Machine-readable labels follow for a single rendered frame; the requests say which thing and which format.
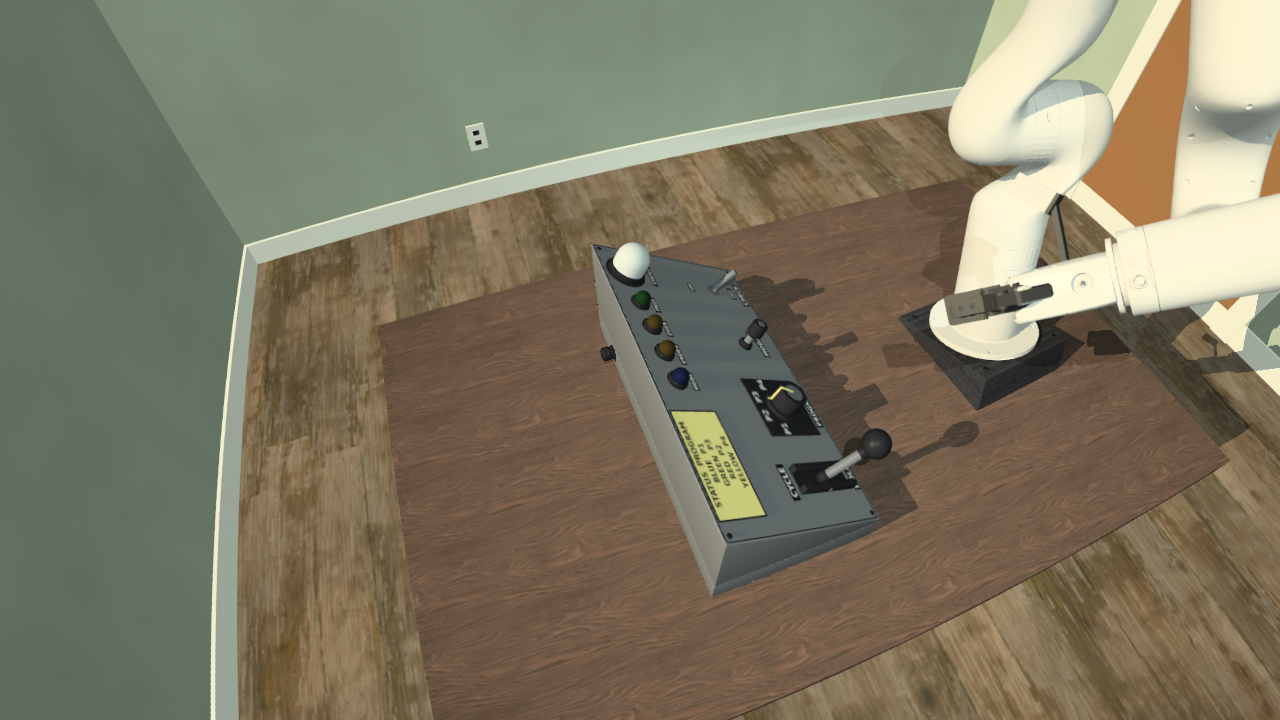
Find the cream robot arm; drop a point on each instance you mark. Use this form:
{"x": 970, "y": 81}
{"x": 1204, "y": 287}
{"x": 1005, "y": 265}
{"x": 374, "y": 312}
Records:
{"x": 1230, "y": 119}

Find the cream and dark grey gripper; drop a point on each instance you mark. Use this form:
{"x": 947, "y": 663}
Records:
{"x": 1061, "y": 280}

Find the grey console housing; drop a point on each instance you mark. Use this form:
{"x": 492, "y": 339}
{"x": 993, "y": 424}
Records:
{"x": 734, "y": 435}

